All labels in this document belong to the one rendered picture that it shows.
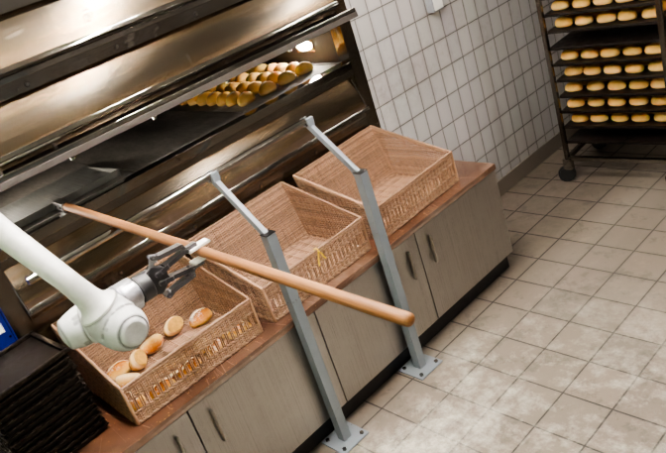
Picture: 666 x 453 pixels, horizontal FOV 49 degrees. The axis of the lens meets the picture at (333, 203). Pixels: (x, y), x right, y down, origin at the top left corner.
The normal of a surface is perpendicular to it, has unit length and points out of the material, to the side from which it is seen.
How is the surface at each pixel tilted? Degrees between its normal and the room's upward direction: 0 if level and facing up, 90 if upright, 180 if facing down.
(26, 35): 70
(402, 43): 90
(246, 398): 90
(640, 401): 0
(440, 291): 90
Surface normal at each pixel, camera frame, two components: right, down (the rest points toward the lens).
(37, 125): 0.52, -0.20
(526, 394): -0.29, -0.87
